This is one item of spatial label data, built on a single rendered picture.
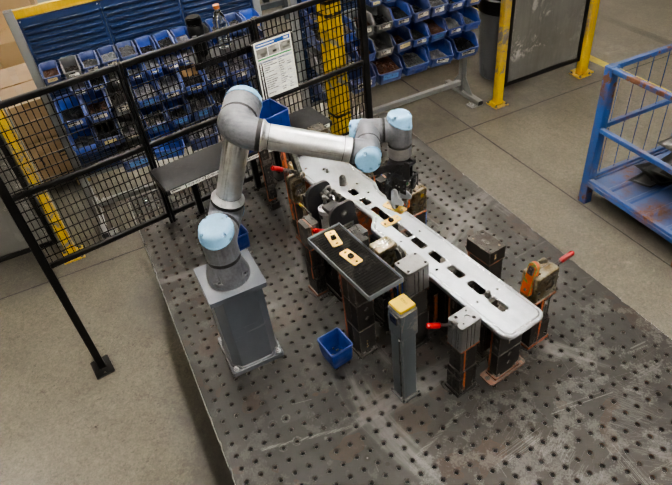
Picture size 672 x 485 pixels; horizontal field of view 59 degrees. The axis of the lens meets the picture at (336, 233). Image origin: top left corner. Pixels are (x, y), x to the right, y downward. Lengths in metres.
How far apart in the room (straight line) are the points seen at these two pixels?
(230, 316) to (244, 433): 0.40
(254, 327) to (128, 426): 1.24
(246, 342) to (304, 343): 0.26
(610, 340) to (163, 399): 2.12
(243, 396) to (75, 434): 1.28
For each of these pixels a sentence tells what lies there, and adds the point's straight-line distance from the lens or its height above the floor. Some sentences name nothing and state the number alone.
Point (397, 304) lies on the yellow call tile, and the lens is 1.84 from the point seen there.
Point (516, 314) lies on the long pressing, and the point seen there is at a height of 1.00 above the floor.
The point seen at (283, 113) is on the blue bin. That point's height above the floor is 1.15.
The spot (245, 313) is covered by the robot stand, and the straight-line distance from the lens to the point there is 2.13.
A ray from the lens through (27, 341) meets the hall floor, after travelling 3.93.
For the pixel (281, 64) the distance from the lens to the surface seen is 3.03.
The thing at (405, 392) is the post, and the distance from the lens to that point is 2.14.
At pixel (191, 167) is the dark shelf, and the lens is 2.87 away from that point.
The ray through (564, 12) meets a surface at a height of 0.62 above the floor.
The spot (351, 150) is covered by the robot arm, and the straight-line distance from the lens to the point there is 1.72.
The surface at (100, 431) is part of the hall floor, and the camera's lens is 3.30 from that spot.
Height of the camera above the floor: 2.51
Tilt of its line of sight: 40 degrees down
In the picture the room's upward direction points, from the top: 7 degrees counter-clockwise
